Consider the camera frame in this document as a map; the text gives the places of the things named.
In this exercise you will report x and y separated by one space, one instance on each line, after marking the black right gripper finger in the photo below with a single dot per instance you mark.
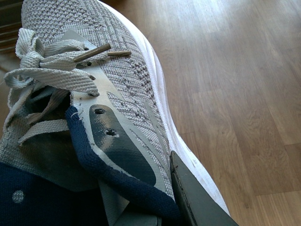
196 206

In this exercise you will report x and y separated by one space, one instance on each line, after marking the grey knit sneaker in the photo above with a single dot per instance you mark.
89 135

